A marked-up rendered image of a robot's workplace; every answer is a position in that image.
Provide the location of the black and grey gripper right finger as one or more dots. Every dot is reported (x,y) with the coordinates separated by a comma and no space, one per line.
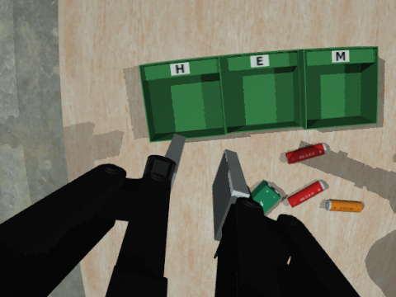
(246,264)

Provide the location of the green three-compartment bin rack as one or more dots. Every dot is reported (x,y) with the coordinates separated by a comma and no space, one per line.
(190,97)

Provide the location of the green 9v battery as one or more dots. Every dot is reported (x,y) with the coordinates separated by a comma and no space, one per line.
(265,195)

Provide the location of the red aa battery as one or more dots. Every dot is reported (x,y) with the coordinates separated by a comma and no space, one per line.
(306,193)
(306,153)

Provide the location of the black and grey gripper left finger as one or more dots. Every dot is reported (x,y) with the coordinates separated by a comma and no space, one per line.
(41,245)

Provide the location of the orange aa battery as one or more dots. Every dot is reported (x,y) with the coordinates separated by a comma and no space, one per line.
(343,205)

